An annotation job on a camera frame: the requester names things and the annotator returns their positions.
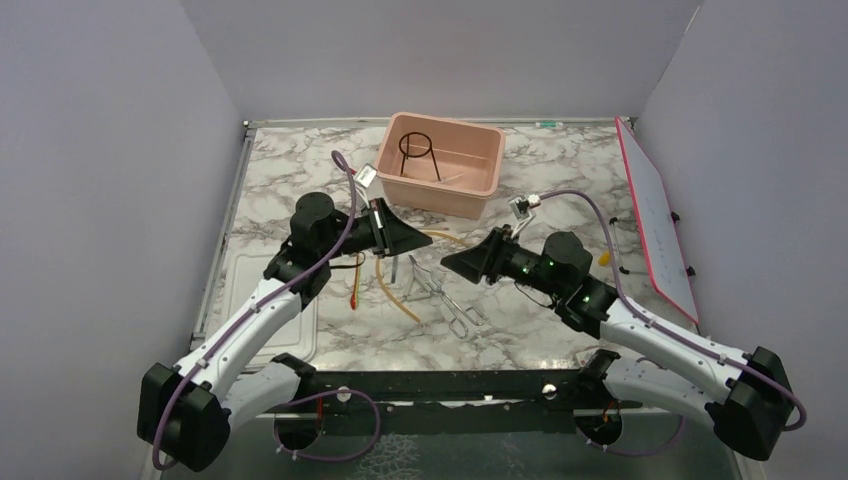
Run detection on red yellow green spoon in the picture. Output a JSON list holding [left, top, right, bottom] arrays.
[[349, 253, 365, 310]]

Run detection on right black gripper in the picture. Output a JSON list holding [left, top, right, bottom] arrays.
[[441, 224, 565, 299]]

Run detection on pink framed whiteboard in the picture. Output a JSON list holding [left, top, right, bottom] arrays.
[[614, 117, 699, 324]]

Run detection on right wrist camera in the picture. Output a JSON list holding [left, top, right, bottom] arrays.
[[508, 194, 541, 239]]

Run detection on pink plastic bin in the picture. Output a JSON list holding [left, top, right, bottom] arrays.
[[375, 112, 506, 220]]

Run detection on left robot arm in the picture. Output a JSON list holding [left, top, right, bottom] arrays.
[[137, 192, 432, 472]]

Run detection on yellow rubber tube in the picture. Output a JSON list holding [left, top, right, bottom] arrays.
[[374, 230, 471, 324]]

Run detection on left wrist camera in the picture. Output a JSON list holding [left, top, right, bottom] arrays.
[[354, 164, 377, 190]]

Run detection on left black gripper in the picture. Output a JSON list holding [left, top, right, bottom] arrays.
[[320, 198, 433, 261]]

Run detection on metal crucible tongs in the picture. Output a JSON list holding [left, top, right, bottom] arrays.
[[409, 255, 486, 340]]

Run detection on white plastic tray lid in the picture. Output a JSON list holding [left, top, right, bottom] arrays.
[[206, 247, 318, 371]]

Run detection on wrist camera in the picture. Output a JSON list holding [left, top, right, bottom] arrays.
[[508, 194, 541, 239], [354, 164, 377, 190]]

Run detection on black wire tripod stand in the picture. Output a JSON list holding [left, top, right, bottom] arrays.
[[398, 131, 442, 182]]

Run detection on black base frame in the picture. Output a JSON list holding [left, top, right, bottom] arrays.
[[182, 354, 644, 439]]

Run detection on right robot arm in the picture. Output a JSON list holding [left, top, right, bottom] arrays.
[[441, 226, 798, 461]]

